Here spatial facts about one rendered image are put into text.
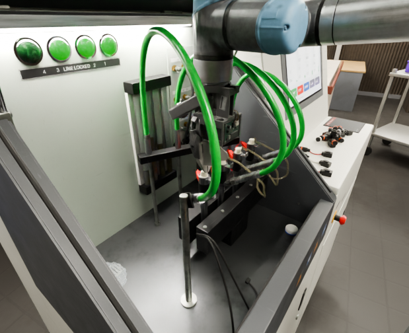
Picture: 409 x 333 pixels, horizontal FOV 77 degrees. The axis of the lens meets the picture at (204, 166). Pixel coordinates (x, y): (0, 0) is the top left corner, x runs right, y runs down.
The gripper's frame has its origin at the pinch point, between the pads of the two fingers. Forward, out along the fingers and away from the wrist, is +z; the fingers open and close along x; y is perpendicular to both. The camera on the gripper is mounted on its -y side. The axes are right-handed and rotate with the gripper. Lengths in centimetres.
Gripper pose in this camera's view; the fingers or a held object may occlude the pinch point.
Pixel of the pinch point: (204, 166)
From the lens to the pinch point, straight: 61.6
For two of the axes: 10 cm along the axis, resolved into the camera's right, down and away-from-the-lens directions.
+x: 6.1, -3.9, 6.9
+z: 0.0, 8.7, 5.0
